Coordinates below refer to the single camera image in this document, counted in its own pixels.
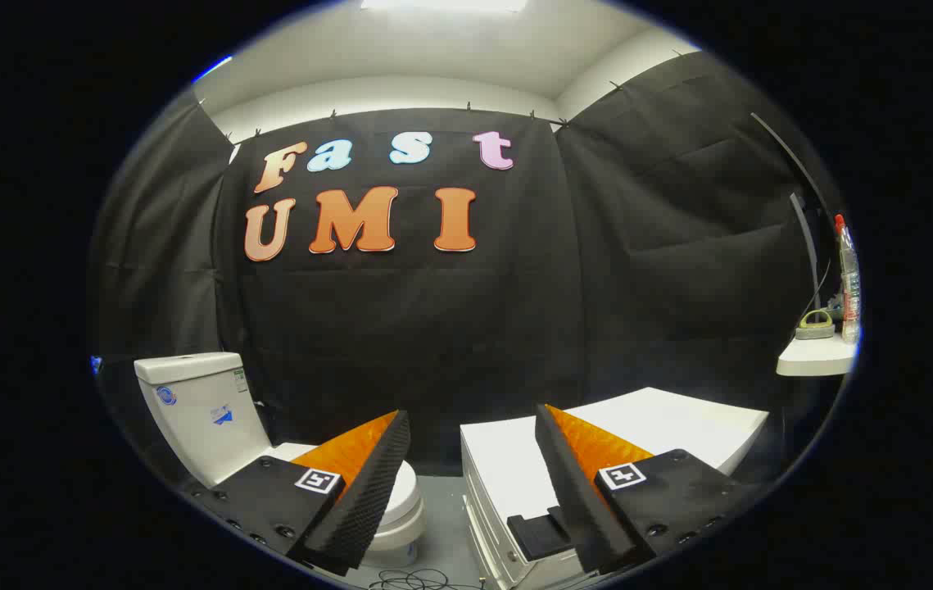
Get white toilet lid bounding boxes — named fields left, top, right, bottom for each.
left=269, top=442, right=421, bottom=517

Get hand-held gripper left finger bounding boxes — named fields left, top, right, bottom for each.
left=183, top=410, right=412, bottom=577

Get white washing machine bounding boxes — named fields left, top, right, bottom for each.
left=460, top=387, right=770, bottom=589

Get black backdrop cloth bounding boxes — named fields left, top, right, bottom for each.
left=89, top=51, right=844, bottom=476

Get white shelf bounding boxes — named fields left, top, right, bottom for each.
left=776, top=336, right=858, bottom=378

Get ceiling light panel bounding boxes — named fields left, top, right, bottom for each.
left=360, top=0, right=528, bottom=12

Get clear bottle red cap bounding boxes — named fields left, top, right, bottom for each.
left=835, top=215, right=862, bottom=345

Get white ceramic toilet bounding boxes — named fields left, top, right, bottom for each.
left=134, top=352, right=426, bottom=569

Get thin black floor cables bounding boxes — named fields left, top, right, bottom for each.
left=368, top=569, right=487, bottom=590

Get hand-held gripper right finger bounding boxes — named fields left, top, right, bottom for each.
left=533, top=403, right=762, bottom=576

